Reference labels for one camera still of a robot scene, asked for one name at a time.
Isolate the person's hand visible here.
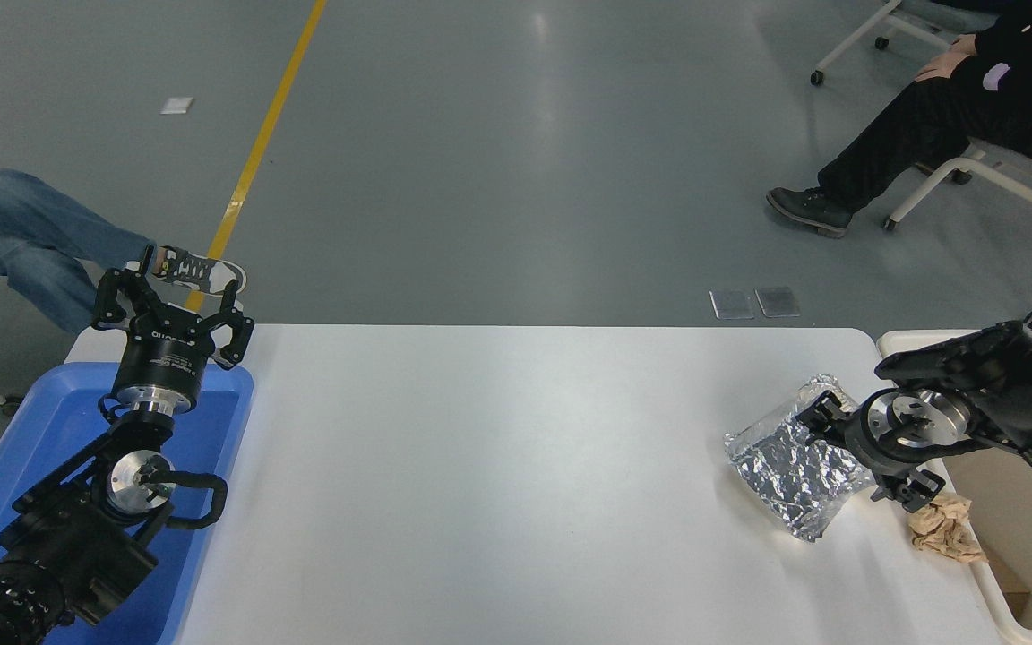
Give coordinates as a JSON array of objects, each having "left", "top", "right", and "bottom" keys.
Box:
[{"left": 915, "top": 34, "right": 980, "bottom": 83}]

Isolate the metal floor plate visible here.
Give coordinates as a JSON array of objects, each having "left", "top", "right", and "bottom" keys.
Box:
[
  {"left": 755, "top": 287, "right": 801, "bottom": 318},
  {"left": 710, "top": 289, "right": 755, "bottom": 320}
]

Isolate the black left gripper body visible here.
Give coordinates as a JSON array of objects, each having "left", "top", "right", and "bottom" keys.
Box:
[{"left": 113, "top": 303, "right": 228, "bottom": 400}]

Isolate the silver foil plate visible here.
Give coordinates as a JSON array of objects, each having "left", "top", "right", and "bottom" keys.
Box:
[{"left": 724, "top": 374, "right": 880, "bottom": 545}]

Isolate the blue plastic tray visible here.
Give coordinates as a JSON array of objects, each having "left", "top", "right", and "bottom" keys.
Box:
[{"left": 0, "top": 361, "right": 255, "bottom": 645}]

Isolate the crumpled tan paper ball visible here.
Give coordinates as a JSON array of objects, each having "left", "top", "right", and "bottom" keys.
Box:
[{"left": 908, "top": 493, "right": 989, "bottom": 565}]

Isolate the person in blue trousers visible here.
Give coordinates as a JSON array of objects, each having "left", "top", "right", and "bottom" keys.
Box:
[{"left": 0, "top": 152, "right": 248, "bottom": 337}]

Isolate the person in black clothes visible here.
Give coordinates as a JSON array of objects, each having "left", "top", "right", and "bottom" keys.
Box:
[{"left": 765, "top": 0, "right": 1032, "bottom": 238}]

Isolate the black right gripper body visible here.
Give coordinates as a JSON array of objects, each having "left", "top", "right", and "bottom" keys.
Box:
[{"left": 843, "top": 403, "right": 926, "bottom": 482}]

